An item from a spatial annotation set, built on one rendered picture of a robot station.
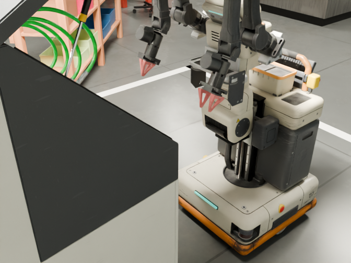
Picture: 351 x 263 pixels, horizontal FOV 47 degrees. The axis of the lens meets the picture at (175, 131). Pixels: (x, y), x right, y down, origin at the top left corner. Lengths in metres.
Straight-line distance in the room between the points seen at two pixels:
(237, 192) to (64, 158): 1.36
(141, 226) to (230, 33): 0.79
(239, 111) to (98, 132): 0.95
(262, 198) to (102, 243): 1.13
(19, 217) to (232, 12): 0.98
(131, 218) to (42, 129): 0.55
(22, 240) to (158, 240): 0.62
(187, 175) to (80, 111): 1.39
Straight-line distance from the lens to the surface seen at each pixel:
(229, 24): 1.55
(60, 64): 4.15
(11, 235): 1.21
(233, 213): 2.21
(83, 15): 1.09
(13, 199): 1.14
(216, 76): 1.58
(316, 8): 6.52
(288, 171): 2.28
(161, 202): 1.55
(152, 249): 1.68
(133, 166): 1.35
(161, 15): 1.87
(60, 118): 1.10
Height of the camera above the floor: 1.74
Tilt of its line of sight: 31 degrees down
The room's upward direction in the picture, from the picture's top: straight up
